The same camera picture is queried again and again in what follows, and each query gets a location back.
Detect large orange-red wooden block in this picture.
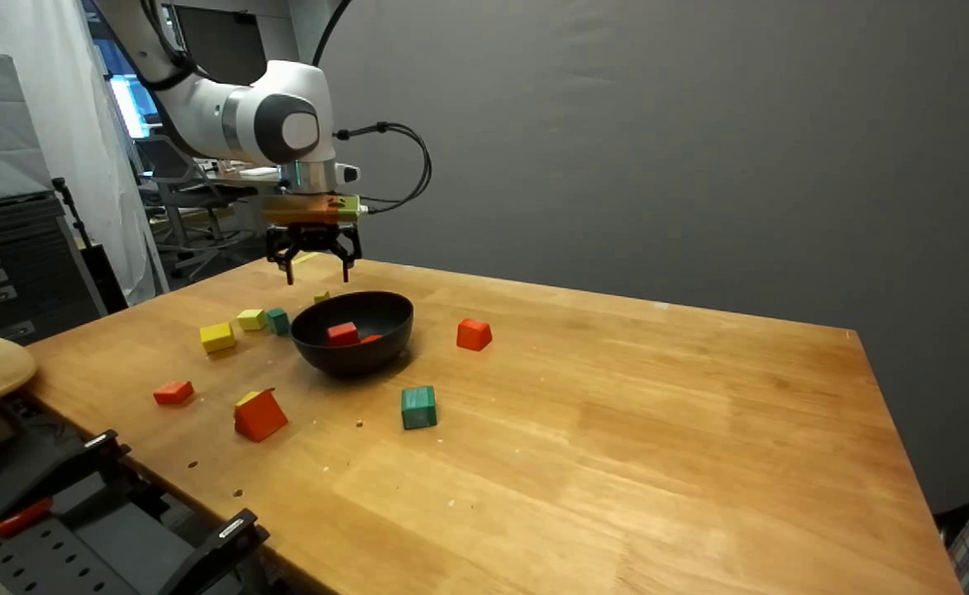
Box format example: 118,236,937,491
230,383,290,446

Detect red wooden cube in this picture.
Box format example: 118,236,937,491
454,315,495,353
323,319,365,349

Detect black bowl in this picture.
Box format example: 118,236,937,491
287,287,415,382

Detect large yellow wooden block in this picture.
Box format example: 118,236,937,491
195,319,241,359

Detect black pole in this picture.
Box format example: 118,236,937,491
50,175,132,319

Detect black equipment case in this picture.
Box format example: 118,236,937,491
0,189,108,349

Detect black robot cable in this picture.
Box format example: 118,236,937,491
332,116,436,219

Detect black perforated mounting board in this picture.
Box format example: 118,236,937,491
0,391,322,595

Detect wrist mounted camera box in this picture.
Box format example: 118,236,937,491
253,193,367,231

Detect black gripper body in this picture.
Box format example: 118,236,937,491
268,221,365,259

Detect black clamp orange handle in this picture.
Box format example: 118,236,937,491
156,506,279,595
0,427,138,544

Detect dark flat panel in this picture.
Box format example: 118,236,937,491
171,4,271,88

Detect grey photo backdrop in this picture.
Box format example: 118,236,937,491
300,0,969,520

